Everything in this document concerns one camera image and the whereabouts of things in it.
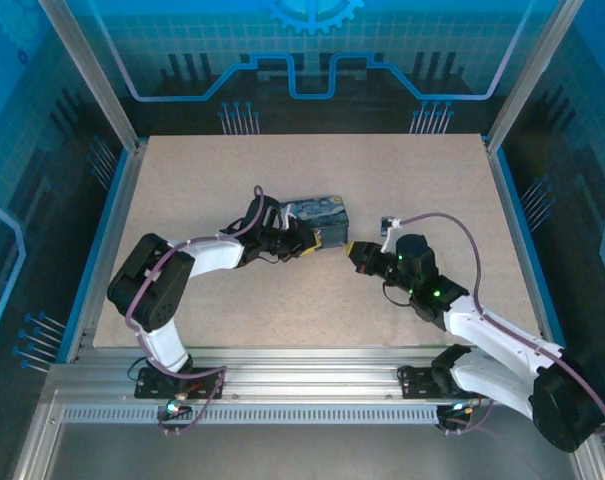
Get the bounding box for wide aluminium base rail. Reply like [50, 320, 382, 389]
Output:
[46, 344, 483, 401]

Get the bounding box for slotted aluminium cable duct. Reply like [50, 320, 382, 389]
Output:
[61, 404, 443, 426]

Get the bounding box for blue table edge strip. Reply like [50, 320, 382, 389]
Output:
[495, 146, 558, 344]
[55, 147, 131, 364]

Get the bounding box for starry night print lock box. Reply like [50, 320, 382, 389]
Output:
[280, 194, 352, 250]

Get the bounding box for aluminium side rail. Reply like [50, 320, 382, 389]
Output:
[65, 139, 149, 364]
[483, 133, 568, 351]

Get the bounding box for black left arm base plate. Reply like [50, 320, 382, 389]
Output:
[134, 363, 229, 401]

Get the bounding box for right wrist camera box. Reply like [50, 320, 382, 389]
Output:
[379, 215, 404, 254]

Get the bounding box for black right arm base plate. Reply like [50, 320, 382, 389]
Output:
[398, 364, 483, 401]

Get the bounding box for aluminium frame post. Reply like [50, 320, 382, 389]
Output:
[485, 0, 586, 151]
[35, 0, 144, 151]

